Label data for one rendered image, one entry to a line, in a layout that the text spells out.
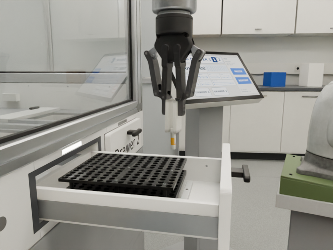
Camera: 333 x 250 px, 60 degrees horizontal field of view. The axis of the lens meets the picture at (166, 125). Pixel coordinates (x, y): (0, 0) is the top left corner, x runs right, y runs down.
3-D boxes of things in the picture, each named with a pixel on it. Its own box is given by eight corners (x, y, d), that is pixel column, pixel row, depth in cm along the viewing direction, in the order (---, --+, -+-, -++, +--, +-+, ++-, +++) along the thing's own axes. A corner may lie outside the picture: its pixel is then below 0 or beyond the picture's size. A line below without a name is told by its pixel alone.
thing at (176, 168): (186, 160, 67) (186, 158, 67) (173, 191, 50) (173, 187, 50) (178, 160, 68) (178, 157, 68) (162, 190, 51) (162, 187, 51)
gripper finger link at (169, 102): (168, 99, 60) (165, 99, 60) (167, 132, 61) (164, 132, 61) (174, 98, 62) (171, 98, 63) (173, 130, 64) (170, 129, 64)
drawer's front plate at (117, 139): (141, 146, 109) (140, 117, 107) (111, 172, 81) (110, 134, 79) (137, 146, 109) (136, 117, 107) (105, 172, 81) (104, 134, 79)
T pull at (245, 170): (247, 170, 60) (248, 163, 60) (250, 183, 53) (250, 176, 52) (229, 168, 61) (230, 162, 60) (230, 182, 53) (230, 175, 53)
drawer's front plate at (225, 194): (228, 185, 72) (229, 142, 70) (229, 257, 44) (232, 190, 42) (221, 184, 73) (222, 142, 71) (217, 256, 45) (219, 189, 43)
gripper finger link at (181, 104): (180, 91, 61) (193, 91, 59) (180, 114, 62) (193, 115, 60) (177, 91, 59) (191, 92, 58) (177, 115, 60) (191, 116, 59)
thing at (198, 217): (220, 181, 71) (221, 157, 70) (217, 241, 46) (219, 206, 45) (72, 170, 79) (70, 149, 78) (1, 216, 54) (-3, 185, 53)
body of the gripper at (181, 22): (200, 16, 59) (199, 62, 61) (163, 19, 63) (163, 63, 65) (187, 9, 53) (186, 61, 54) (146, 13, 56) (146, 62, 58)
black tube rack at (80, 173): (186, 184, 68) (186, 157, 67) (173, 221, 52) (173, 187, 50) (99, 177, 73) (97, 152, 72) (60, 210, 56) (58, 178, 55)
